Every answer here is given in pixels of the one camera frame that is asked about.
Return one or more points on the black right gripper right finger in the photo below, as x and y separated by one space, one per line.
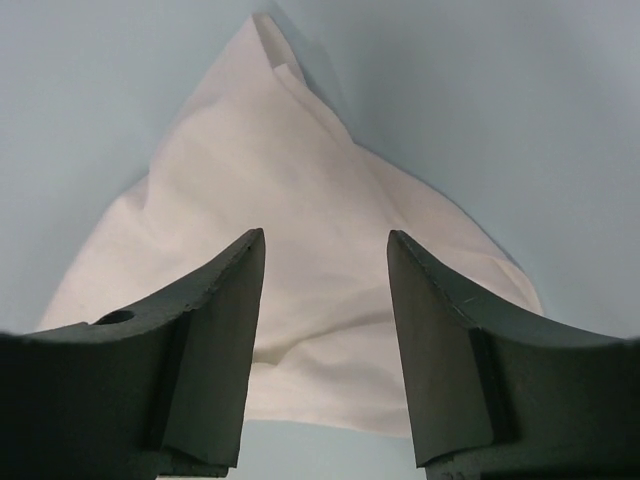
497 392

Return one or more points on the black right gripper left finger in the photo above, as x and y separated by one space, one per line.
154 389

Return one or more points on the white t-shirt with red print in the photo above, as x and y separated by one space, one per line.
254 147

